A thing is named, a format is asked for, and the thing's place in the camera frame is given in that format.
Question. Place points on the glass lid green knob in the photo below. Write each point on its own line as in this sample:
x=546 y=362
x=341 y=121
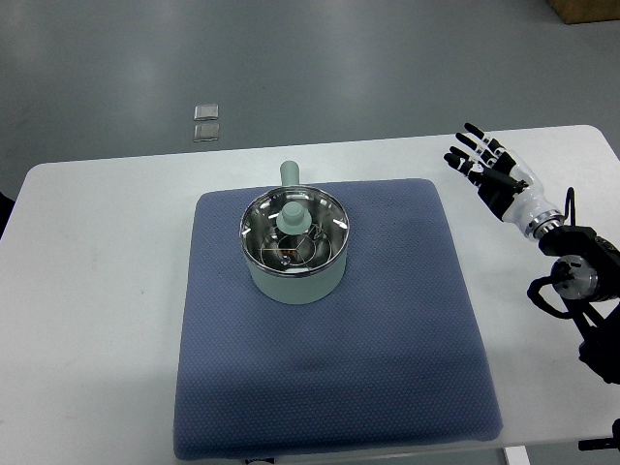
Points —
x=294 y=210

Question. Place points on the blue fabric mat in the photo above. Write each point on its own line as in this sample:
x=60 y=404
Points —
x=393 y=356

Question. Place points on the black bracket under table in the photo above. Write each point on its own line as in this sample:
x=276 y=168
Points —
x=606 y=443

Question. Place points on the upper metal floor plate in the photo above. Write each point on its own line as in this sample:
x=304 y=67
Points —
x=205 y=112

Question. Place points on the brown cardboard box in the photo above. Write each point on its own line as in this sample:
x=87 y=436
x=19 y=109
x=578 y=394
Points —
x=585 y=11

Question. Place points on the green steel pot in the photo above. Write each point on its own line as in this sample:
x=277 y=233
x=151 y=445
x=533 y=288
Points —
x=296 y=290

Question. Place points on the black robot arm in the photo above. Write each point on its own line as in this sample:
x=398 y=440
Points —
x=586 y=271

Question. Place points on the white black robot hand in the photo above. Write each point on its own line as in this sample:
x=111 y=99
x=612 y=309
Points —
x=504 y=183

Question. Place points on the wire steaming rack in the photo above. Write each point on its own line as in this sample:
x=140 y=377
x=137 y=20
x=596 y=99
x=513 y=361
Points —
x=288 y=253

